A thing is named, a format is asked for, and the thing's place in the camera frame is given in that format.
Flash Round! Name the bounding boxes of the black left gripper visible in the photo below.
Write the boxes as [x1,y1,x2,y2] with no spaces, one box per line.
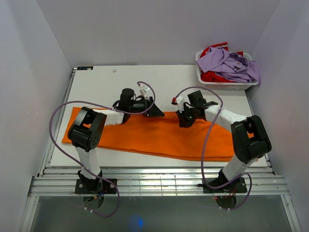
[128,97,165,118]

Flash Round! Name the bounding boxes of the orange trousers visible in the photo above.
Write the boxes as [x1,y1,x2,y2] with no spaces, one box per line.
[61,107,254,162]

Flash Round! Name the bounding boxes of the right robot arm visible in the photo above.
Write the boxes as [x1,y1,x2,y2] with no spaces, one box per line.
[171,90,272,192]

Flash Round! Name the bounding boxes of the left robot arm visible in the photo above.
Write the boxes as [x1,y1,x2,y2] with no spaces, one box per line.
[67,88,165,193]

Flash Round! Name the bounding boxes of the red garment in basket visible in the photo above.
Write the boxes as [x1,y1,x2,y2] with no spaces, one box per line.
[197,42,247,83]

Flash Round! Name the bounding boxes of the lilac shirt in basket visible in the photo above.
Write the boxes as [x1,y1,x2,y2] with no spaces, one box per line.
[196,47,260,83]

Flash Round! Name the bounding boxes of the black label on table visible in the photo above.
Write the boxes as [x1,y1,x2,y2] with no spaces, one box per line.
[77,66,93,71]

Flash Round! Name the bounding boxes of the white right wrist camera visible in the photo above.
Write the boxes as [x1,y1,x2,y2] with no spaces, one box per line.
[171,96,185,113]

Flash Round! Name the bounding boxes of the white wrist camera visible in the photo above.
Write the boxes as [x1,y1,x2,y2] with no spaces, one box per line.
[171,96,185,113]
[139,83,151,98]

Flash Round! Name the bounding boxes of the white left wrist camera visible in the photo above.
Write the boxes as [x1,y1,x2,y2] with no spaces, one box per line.
[139,83,151,98]

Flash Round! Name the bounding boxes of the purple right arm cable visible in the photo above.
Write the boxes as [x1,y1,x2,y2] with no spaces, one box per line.
[172,86,253,211]

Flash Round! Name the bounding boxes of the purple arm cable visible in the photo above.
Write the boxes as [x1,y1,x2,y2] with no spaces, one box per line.
[49,81,156,218]
[172,86,253,211]

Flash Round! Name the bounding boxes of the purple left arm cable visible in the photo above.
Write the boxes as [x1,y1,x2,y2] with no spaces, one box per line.
[49,81,156,218]

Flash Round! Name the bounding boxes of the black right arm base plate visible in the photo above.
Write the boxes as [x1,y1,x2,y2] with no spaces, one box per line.
[201,177,247,194]

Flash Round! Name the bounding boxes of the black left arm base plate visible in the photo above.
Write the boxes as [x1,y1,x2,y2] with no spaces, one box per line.
[74,179,117,195]

